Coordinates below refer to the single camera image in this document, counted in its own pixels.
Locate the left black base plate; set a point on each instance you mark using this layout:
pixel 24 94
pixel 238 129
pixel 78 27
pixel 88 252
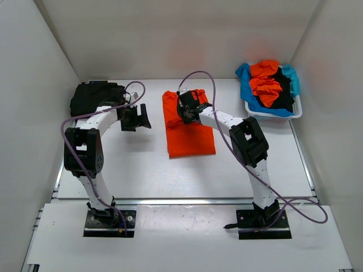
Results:
pixel 107 223

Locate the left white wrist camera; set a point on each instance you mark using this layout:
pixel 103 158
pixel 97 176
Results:
pixel 131 97

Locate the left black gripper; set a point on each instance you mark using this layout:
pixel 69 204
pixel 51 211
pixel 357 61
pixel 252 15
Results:
pixel 138 120

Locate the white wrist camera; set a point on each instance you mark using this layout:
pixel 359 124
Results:
pixel 131 97
pixel 182 91

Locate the blue t shirt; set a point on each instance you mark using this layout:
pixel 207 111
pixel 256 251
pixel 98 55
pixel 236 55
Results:
pixel 243 73

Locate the black label sticker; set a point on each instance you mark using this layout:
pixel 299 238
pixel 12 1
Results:
pixel 97 82

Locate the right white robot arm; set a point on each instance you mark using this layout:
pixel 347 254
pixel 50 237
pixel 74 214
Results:
pixel 248 144

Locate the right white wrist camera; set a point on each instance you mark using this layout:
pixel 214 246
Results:
pixel 182 91

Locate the white plastic laundry basket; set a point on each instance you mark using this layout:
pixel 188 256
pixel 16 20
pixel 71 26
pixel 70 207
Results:
pixel 278 115

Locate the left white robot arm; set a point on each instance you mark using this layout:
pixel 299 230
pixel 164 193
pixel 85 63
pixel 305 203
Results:
pixel 84 158

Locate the orange t shirt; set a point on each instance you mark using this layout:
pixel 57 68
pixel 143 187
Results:
pixel 185 140
pixel 262 84

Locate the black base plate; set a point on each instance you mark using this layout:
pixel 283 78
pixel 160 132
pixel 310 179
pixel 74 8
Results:
pixel 252 226
pixel 107 223

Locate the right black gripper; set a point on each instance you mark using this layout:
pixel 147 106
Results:
pixel 187 120

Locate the black t shirt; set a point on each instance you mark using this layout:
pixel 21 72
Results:
pixel 284 101
pixel 88 97

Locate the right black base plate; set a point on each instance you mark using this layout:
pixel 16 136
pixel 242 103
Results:
pixel 252 226

